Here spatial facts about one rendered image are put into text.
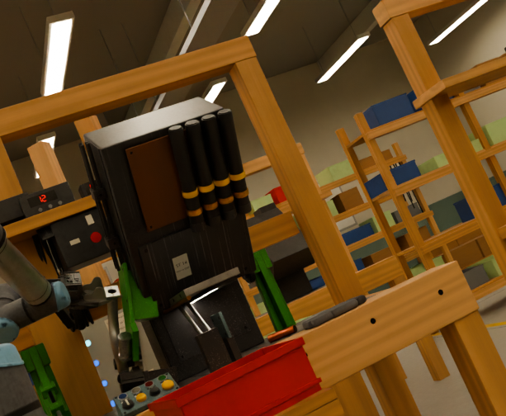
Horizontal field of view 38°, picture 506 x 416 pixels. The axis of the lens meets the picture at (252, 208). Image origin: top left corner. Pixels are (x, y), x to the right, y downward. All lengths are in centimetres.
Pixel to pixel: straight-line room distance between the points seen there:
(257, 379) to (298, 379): 10
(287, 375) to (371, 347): 45
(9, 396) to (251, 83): 166
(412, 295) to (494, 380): 33
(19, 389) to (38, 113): 132
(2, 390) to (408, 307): 111
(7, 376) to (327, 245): 150
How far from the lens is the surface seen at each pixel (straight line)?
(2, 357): 146
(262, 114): 273
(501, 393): 222
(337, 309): 201
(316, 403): 159
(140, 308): 209
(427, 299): 211
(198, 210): 199
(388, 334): 204
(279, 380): 160
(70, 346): 242
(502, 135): 788
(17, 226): 235
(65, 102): 261
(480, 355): 219
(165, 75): 269
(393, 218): 1055
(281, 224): 273
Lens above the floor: 104
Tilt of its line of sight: 6 degrees up
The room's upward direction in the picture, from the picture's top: 24 degrees counter-clockwise
